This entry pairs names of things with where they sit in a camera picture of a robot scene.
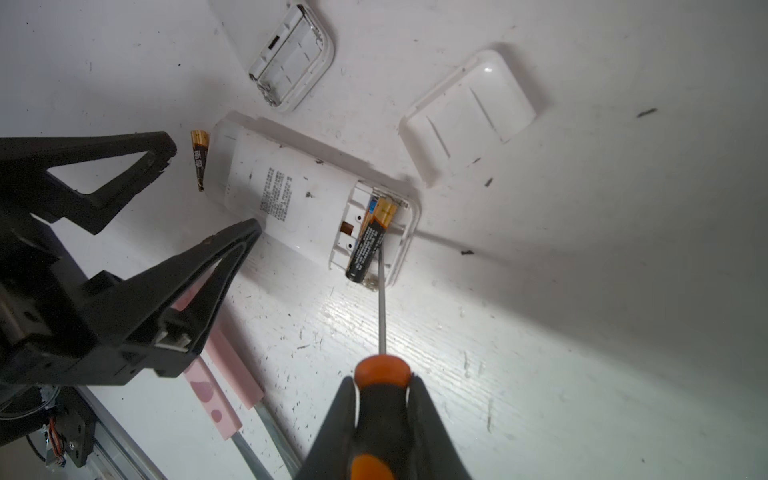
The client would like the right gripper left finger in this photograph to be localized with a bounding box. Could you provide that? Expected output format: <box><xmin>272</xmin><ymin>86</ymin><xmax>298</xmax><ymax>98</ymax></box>
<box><xmin>294</xmin><ymin>376</ymin><xmax>357</xmax><ymax>480</ymax></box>

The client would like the orange black screwdriver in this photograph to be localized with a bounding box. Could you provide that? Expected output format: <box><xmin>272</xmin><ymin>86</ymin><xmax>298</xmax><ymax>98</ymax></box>
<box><xmin>349</xmin><ymin>258</ymin><xmax>413</xmax><ymax>479</ymax></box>

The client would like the black gold AAA battery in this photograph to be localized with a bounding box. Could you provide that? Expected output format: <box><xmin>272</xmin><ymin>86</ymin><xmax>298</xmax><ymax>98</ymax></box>
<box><xmin>190</xmin><ymin>130</ymin><xmax>210</xmax><ymax>192</ymax></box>
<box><xmin>345</xmin><ymin>196</ymin><xmax>399</xmax><ymax>283</ymax></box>

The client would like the white AC remote with display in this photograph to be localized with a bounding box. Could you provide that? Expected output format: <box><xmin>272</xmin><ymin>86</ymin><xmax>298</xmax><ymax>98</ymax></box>
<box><xmin>209</xmin><ymin>0</ymin><xmax>336</xmax><ymax>114</ymax></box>

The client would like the white remote control with buttons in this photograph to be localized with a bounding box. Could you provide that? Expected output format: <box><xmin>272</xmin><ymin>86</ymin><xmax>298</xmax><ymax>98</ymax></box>
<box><xmin>203</xmin><ymin>111</ymin><xmax>421</xmax><ymax>286</ymax></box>

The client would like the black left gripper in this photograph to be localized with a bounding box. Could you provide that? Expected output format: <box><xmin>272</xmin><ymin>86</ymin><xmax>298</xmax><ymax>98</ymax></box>
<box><xmin>1</xmin><ymin>131</ymin><xmax>262</xmax><ymax>386</ymax></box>

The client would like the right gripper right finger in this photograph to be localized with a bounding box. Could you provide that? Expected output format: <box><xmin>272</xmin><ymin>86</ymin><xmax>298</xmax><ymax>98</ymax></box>
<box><xmin>407</xmin><ymin>375</ymin><xmax>471</xmax><ymax>480</ymax></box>

